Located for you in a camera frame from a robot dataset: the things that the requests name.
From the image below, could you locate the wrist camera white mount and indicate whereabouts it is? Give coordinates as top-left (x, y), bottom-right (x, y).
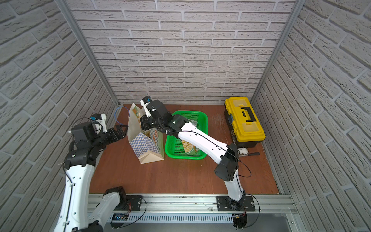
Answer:
top-left (90, 114), bottom-right (107, 134)
top-left (140, 96), bottom-right (152, 118)

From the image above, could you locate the brown food packet in basket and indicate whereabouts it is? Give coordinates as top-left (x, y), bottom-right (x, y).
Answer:
top-left (181, 140), bottom-right (199, 156)

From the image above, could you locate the white blue checkered paper bag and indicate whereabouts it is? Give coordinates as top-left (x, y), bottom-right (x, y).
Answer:
top-left (114, 104), bottom-right (165, 164)

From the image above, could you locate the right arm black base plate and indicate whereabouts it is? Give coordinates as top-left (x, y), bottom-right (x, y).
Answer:
top-left (216, 196), bottom-right (256, 212)

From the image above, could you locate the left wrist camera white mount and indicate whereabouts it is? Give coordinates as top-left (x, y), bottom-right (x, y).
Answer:
top-left (90, 114), bottom-right (107, 134)

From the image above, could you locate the hammer with black handle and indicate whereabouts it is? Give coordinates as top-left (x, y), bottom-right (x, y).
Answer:
top-left (239, 152), bottom-right (260, 157)

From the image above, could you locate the green plastic basket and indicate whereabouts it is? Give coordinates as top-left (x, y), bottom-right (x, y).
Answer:
top-left (164, 110), bottom-right (209, 160)

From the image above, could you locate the yellow black toolbox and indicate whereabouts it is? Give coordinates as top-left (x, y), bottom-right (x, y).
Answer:
top-left (224, 97), bottom-right (266, 148)

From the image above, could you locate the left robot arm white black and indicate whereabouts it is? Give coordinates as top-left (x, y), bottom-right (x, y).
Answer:
top-left (54, 120), bottom-right (128, 232)

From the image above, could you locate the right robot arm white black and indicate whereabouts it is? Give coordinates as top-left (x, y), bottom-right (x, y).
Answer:
top-left (140, 96), bottom-right (245, 202)

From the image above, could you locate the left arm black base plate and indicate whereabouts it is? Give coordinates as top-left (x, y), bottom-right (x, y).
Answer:
top-left (115, 195), bottom-right (143, 211)

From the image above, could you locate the small circuit board left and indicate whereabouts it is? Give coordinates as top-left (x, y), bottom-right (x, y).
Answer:
top-left (112, 214), bottom-right (128, 221)

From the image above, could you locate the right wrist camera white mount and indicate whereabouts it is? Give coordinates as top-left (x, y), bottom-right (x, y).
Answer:
top-left (140, 96), bottom-right (152, 118)

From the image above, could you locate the aluminium front rail frame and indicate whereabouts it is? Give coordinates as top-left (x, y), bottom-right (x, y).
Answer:
top-left (107, 194), bottom-right (298, 227)

